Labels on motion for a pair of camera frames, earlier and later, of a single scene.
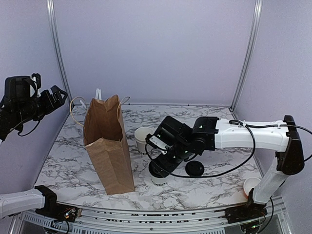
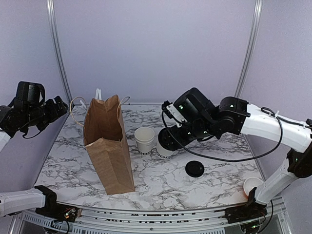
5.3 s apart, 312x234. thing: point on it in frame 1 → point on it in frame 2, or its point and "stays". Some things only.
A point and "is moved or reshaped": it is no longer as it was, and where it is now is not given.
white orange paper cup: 249,183 stays
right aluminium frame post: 248,59 stays
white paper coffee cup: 159,182 is moved or reshaped
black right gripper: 165,165 → 184,142
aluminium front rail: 207,221 stays
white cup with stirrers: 98,92 stays
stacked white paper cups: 140,135 stays
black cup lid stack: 194,168 stays
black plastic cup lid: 156,170 is moved or reshaped
